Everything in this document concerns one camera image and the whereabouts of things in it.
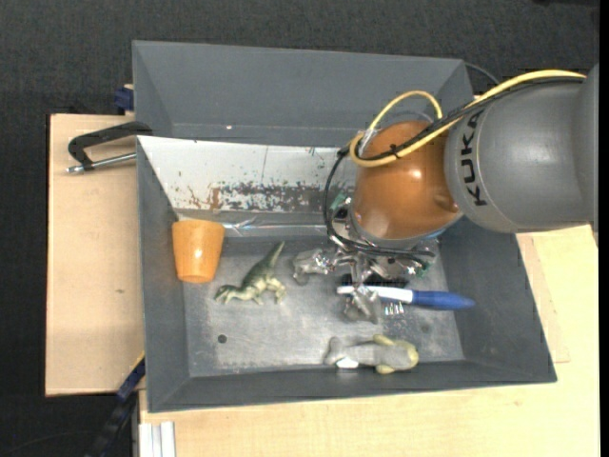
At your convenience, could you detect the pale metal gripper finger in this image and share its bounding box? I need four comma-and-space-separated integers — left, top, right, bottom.
291, 248, 337, 286
342, 282, 383, 326

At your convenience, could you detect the grey and yellow plush animal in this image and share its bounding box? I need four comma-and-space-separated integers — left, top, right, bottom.
323, 333, 421, 376

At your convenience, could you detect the green toy dinosaur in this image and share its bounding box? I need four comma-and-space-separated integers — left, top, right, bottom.
213, 240, 288, 307

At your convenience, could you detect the white and blue marker pen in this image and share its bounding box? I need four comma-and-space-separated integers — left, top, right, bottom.
336, 284, 477, 311

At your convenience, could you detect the grey metal bin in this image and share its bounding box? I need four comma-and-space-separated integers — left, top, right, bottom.
130, 39, 559, 414

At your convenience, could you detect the orange plastic cup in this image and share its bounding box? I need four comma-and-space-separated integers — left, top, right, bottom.
170, 219, 226, 285

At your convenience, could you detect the pale cardboard board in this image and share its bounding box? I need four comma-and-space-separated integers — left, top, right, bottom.
45, 113, 147, 397

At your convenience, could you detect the black cylinder on white bracket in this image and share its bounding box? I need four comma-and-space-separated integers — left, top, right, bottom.
339, 276, 411, 289

